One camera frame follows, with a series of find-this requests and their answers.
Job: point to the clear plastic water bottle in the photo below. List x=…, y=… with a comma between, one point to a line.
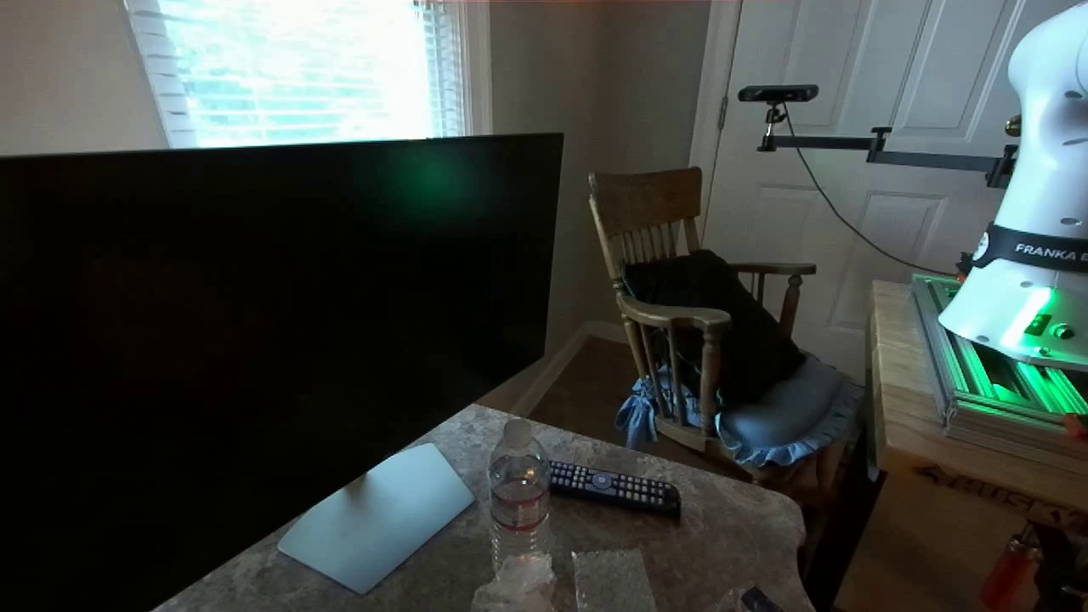
x=519, y=487

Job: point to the wooden rocking chair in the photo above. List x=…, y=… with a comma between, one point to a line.
x=656, y=227

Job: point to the black remote control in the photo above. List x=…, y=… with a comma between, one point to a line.
x=615, y=489

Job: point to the black stereo camera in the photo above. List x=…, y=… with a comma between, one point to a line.
x=778, y=94

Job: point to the black screen television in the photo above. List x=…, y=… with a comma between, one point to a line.
x=251, y=341

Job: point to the red tool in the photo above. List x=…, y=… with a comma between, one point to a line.
x=1022, y=573

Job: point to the black camera boom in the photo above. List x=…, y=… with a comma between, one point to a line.
x=884, y=144

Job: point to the black bag on chair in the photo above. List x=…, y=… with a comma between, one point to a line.
x=725, y=317

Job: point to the robot mounting platform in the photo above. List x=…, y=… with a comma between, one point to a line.
x=919, y=386

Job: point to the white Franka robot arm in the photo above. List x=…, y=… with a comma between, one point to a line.
x=1038, y=227

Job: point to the crumpled clear plastic wrap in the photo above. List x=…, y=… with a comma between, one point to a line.
x=510, y=581

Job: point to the white panel door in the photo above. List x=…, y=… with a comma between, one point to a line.
x=884, y=227

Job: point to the large white window blinds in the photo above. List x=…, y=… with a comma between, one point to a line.
x=307, y=69

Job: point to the blue seat cushion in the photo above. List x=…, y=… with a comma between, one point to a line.
x=783, y=414

